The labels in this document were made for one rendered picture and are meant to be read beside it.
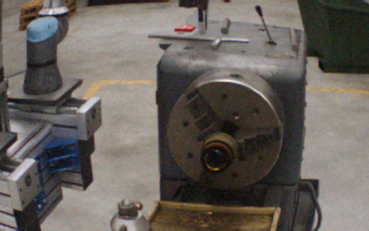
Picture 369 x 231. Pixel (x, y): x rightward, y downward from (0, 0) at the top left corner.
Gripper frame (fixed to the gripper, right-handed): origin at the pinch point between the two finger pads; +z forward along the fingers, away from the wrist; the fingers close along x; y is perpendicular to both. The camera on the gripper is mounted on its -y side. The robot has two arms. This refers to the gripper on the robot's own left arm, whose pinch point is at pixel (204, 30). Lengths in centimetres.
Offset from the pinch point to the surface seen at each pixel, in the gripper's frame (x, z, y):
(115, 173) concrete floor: -152, 130, 89
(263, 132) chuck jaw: 35.0, 18.2, -22.5
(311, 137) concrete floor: -240, 130, -36
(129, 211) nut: 92, 13, -5
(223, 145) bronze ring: 45, 18, -14
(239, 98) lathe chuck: 31.9, 10.6, -15.5
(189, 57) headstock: 13.8, 5.3, 1.8
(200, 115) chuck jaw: 35.9, 14.3, -6.0
